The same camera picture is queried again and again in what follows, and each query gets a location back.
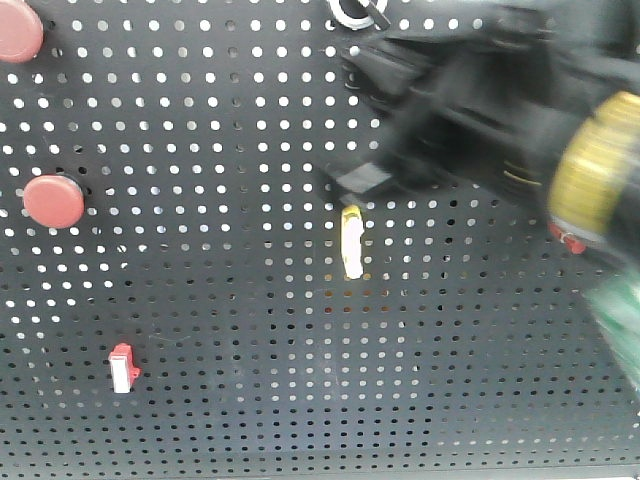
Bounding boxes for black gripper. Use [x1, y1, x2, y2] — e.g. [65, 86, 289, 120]
[319, 4, 594, 206]

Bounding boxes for yellow toggle switch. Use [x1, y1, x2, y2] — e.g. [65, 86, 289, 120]
[340, 205, 364, 279]

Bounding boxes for lower red push button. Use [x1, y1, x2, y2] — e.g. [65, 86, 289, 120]
[23, 174, 85, 229]

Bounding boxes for red push button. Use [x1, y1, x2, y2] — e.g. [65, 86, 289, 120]
[1, 0, 44, 63]
[23, 174, 85, 229]

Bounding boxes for upper red push button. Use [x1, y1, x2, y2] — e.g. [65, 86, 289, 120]
[1, 0, 44, 63]

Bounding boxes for black rotary selector knob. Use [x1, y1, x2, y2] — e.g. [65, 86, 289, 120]
[326, 0, 391, 31]

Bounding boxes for black perforated pegboard panel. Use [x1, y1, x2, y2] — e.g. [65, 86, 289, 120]
[1, 1, 639, 479]

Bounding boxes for robot arm with yellow ring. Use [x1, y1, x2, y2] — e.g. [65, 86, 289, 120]
[494, 1, 639, 385]

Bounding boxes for red toggle switch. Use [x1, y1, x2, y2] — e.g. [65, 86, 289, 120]
[548, 222, 587, 255]

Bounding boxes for white red rocker switch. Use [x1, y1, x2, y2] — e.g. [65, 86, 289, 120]
[108, 343, 141, 394]

